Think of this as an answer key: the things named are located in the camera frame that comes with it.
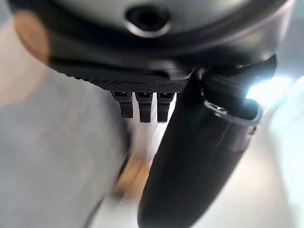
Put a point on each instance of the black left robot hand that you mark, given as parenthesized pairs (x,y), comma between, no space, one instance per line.
(166,59)

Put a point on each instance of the light grey bed sheet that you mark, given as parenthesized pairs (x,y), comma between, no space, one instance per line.
(54,147)

